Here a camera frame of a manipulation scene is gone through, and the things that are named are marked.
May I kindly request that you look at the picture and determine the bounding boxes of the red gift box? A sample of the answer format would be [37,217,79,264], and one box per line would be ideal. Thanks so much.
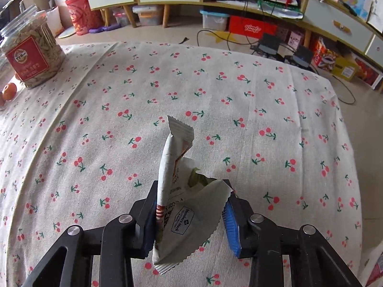
[229,16,277,36]

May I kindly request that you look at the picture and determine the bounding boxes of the cherry print tablecloth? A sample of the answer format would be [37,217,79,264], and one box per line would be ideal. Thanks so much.
[0,41,364,287]

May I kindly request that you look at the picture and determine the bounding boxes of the white paper sheet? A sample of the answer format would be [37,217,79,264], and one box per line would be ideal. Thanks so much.
[366,0,383,33]

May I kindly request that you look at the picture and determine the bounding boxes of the yellow star shape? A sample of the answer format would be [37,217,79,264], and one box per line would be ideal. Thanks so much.
[211,30,240,44]

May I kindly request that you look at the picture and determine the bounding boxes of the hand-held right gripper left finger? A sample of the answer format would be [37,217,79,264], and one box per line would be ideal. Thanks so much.
[22,180,159,287]

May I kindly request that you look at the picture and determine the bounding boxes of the dark grey floor device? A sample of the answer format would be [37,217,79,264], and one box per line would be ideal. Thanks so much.
[257,33,282,55]

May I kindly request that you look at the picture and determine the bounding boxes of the black floor device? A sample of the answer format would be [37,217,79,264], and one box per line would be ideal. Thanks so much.
[292,46,315,68]

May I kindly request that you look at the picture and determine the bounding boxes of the pink patterned box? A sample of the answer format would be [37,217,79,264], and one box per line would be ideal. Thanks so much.
[287,31,303,48]

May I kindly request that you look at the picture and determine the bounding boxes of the white red bag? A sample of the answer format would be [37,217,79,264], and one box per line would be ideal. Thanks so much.
[357,245,383,287]

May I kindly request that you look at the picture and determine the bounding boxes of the black floor cable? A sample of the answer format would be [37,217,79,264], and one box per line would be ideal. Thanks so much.
[196,30,261,51]

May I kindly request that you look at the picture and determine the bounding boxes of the red white fruit box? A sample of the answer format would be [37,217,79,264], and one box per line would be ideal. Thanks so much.
[353,52,383,90]

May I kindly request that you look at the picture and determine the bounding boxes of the clear plastic storage box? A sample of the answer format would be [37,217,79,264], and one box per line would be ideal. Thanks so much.
[133,4,163,27]

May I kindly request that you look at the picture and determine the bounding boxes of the orange fruit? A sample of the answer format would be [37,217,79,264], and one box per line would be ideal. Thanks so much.
[2,83,18,100]

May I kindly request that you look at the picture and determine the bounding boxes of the yellow red carton box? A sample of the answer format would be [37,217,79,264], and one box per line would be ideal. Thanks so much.
[313,37,360,81]

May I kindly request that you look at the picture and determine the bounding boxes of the green white bag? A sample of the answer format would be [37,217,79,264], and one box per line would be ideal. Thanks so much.
[259,0,304,21]

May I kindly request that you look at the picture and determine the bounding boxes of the torn white snack wrapper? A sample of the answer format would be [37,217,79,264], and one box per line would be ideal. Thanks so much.
[152,115,234,276]

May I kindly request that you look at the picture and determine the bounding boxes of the clear box with blue lid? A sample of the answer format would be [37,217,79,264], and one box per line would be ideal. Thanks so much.
[200,10,229,32]

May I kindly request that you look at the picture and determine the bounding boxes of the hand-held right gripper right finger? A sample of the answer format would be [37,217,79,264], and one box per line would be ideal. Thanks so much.
[221,179,364,287]

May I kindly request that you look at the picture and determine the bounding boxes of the purple floor toy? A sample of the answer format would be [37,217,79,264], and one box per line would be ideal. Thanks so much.
[90,24,120,33]

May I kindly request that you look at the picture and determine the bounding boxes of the clear jar with red label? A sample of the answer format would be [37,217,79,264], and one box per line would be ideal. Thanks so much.
[0,5,66,89]

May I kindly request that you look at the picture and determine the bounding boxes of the red bucket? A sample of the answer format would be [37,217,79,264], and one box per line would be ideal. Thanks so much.
[65,0,104,35]

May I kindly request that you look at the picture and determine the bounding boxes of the small clear storage box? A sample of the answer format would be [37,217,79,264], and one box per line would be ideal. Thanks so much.
[112,7,132,27]

